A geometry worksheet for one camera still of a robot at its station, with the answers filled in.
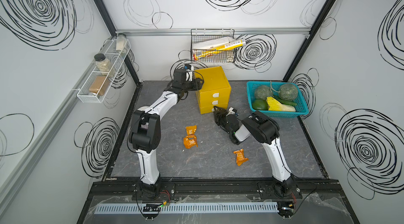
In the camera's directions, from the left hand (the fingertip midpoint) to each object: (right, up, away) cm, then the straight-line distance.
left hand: (200, 81), depth 93 cm
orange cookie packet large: (-6, -34, -4) cm, 35 cm away
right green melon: (+55, -6, +5) cm, 55 cm away
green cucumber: (+53, -12, +6) cm, 55 cm away
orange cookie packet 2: (+22, -42, -10) cm, 48 cm away
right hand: (+8, -16, +6) cm, 19 cm away
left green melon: (+40, -6, +7) cm, 41 cm away
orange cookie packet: (-6, -29, +1) cm, 30 cm away
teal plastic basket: (+62, -16, +4) cm, 65 cm away
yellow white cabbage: (+46, -15, +3) cm, 49 cm away
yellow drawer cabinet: (+9, -5, -6) cm, 12 cm away
